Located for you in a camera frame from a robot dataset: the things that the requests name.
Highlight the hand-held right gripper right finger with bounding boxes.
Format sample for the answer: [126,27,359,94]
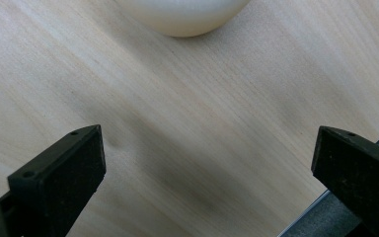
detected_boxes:
[310,125,379,237]

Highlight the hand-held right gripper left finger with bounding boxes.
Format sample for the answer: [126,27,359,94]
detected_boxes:
[7,123,108,237]

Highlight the white bowl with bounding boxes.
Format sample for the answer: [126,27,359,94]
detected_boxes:
[114,0,253,39]

